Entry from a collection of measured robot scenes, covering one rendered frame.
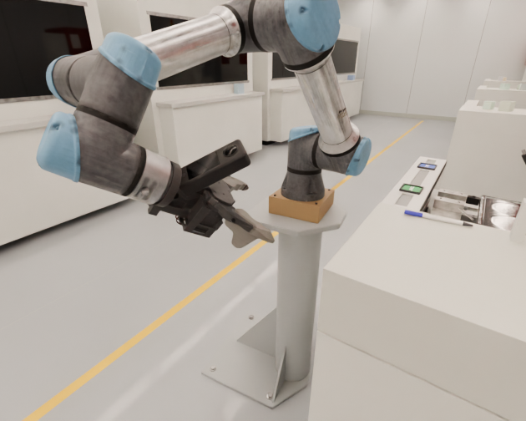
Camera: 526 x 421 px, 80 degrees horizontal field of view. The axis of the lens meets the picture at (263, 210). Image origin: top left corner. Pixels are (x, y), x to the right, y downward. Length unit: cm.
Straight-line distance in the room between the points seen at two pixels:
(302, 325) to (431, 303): 85
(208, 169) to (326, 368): 47
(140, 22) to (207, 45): 300
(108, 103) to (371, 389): 64
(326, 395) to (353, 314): 24
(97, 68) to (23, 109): 265
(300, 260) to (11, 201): 230
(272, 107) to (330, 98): 458
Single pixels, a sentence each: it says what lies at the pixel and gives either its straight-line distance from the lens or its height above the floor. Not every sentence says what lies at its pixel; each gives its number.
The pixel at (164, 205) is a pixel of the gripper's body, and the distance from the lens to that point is 49.
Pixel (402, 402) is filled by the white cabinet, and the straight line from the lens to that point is 70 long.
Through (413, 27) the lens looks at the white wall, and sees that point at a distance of 911.
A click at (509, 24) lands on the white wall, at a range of 892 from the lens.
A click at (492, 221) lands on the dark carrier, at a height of 90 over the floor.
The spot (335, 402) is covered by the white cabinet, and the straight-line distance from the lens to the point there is 79.
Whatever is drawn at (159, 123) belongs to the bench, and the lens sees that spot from 374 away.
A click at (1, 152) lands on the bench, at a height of 73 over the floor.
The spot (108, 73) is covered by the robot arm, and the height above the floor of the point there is 128.
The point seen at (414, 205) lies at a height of 96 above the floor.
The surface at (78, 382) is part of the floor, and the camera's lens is 180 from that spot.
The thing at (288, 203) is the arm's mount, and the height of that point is 87.
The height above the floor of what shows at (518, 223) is 101.
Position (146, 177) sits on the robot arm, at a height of 115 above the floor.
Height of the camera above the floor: 129
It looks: 25 degrees down
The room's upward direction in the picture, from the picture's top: straight up
